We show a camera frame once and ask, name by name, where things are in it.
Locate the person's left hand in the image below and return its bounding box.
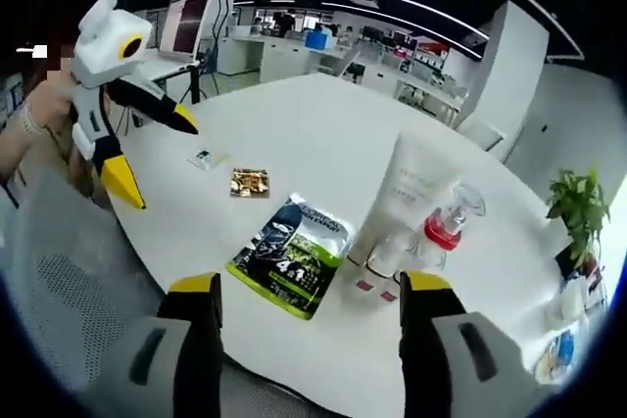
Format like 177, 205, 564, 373
22, 75, 82, 131

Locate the white office cabinets row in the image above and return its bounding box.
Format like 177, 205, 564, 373
215, 30, 466, 125

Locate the gold foil skincare sachet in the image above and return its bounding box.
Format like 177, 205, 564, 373
229, 167, 271, 199

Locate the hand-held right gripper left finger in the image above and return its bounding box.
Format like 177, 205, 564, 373
124, 270, 229, 418

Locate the white bead bracelet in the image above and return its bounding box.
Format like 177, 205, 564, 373
17, 99, 48, 138

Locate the potted green plant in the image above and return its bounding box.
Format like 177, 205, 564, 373
546, 166, 612, 267

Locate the clear pump skincare bottle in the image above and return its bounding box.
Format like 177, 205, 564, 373
413, 182, 486, 272

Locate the person's head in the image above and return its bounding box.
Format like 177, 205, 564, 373
33, 0, 92, 91

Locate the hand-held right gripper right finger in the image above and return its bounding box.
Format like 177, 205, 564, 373
397, 268, 533, 418

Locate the black tripod stand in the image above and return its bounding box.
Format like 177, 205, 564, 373
175, 70, 207, 106

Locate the green skincare sachet packet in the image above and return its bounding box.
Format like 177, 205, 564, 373
224, 192, 353, 321

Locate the small clear skincare sachet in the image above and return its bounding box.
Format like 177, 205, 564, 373
188, 147, 230, 170

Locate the blue white packet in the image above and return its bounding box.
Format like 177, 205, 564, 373
536, 329, 579, 383

